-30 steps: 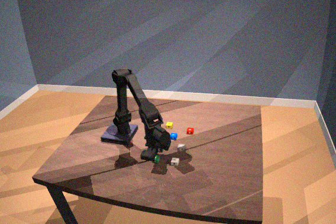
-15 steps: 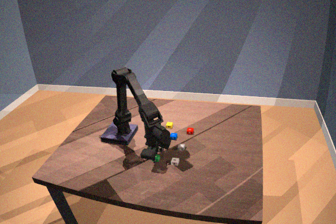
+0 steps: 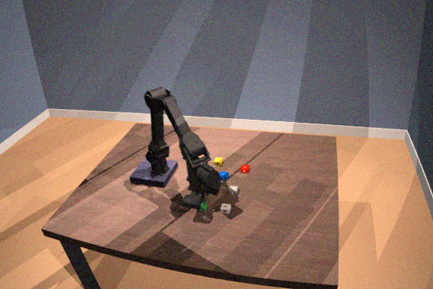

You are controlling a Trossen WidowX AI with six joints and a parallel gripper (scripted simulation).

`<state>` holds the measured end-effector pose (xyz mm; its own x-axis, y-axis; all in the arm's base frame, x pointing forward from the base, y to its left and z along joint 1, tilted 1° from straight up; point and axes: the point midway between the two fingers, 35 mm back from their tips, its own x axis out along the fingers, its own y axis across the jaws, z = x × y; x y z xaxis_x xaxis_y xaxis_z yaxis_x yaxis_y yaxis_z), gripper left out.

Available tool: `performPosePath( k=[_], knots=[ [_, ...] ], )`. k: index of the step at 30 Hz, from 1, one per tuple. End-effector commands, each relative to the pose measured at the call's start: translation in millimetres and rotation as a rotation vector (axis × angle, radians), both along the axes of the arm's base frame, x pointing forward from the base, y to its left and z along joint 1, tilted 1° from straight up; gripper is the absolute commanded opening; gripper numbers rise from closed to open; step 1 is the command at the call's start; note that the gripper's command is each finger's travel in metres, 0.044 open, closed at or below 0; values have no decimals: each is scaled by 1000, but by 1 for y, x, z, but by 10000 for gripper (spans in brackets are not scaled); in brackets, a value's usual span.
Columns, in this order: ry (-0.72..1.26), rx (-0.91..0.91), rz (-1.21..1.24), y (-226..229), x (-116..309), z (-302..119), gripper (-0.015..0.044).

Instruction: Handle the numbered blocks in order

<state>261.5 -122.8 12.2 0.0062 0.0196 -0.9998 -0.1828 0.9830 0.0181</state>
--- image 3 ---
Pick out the yellow block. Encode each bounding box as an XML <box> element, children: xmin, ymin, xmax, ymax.
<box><xmin>214</xmin><ymin>158</ymin><xmax>223</xmax><ymax>166</ymax></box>

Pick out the red block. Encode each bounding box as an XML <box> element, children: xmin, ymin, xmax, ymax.
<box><xmin>241</xmin><ymin>165</ymin><xmax>250</xmax><ymax>173</ymax></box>

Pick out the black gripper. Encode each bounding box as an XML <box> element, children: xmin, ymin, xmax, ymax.
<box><xmin>181</xmin><ymin>176</ymin><xmax>205</xmax><ymax>210</ymax></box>

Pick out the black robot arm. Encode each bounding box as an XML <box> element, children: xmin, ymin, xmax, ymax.
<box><xmin>144</xmin><ymin>87</ymin><xmax>221</xmax><ymax>195</ymax></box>

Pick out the green block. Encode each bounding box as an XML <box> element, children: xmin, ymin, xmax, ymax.
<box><xmin>197</xmin><ymin>202</ymin><xmax>207</xmax><ymax>212</ymax></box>

